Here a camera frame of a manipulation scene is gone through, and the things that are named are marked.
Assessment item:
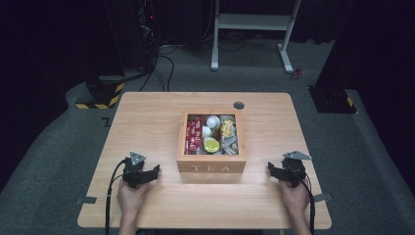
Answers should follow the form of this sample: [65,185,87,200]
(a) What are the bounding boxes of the white metal stand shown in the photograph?
[210,0,302,74]

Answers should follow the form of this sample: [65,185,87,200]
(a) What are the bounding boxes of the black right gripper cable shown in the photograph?
[297,175,316,235]

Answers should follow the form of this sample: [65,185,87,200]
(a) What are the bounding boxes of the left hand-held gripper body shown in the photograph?
[121,151,148,189]

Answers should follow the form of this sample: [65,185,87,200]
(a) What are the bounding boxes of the grey tape strip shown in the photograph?
[313,193,334,203]
[76,196,98,206]

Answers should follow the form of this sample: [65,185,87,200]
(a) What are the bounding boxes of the clear yellow-printed packets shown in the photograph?
[219,117,236,138]

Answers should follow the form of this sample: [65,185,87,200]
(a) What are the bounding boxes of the large white capsule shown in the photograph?
[206,115,221,130]

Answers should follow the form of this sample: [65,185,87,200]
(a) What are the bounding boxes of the dark equipment rack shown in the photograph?
[136,0,161,72]

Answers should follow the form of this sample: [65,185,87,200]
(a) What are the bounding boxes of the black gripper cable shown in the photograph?
[104,158,128,235]
[297,175,316,235]

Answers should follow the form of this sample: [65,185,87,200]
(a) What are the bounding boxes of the black yellow striped stand base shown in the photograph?
[75,75,126,111]

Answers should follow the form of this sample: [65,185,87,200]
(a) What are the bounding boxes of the wooden tea box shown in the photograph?
[176,110,248,174]

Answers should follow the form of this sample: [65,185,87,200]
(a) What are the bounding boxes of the black floor cables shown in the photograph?
[138,43,177,93]

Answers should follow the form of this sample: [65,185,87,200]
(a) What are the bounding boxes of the person's right hand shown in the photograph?
[279,179,311,214]

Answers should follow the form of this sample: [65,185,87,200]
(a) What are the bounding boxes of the bunch of red sachets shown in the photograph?
[184,116,205,156]

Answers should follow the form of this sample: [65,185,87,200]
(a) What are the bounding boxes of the grey tea bags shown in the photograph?
[220,135,240,156]

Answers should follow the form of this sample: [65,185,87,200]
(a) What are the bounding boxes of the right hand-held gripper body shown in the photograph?
[282,150,312,189]

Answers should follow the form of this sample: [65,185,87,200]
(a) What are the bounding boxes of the yellow-green tea packet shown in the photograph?
[203,136,221,155]

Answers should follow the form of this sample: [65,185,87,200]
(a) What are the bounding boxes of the person's left hand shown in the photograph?
[116,180,152,213]

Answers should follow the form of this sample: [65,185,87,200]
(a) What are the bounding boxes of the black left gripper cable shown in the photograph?
[104,158,128,235]

